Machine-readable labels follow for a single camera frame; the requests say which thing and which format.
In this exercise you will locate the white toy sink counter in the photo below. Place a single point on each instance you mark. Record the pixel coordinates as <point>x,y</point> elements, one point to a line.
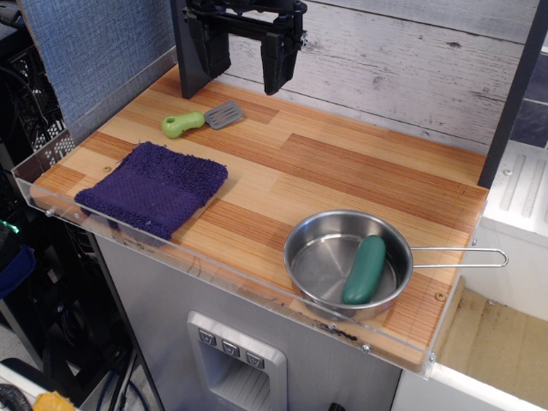
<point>494,345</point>

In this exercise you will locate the yellow object bottom left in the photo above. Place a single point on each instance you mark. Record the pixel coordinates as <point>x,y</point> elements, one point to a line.
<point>52,401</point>

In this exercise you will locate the dark grey left post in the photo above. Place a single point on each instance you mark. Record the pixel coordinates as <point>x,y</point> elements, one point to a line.
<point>192,76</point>

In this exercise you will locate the purple towel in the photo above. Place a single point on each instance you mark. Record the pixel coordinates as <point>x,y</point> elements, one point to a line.
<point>155,189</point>

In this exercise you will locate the green toy cucumber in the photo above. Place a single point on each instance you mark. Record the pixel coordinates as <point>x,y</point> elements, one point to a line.
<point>366,271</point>

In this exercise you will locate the silver toy fridge cabinet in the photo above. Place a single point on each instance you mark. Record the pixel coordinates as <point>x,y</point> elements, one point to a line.
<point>158,291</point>

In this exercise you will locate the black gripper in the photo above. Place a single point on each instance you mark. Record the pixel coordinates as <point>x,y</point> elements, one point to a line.
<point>277,24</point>

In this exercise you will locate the clear acrylic guard rail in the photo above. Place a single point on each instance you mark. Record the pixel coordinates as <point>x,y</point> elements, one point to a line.
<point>287,161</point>

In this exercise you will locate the ice dispenser panel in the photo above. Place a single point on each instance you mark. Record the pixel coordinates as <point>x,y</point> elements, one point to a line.
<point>239,372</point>

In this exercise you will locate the green handled grey spatula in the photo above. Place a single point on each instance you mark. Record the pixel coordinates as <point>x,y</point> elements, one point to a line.
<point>216,118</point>

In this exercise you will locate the silver pan with wire handle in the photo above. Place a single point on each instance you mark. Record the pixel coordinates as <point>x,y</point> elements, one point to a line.
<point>319,252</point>

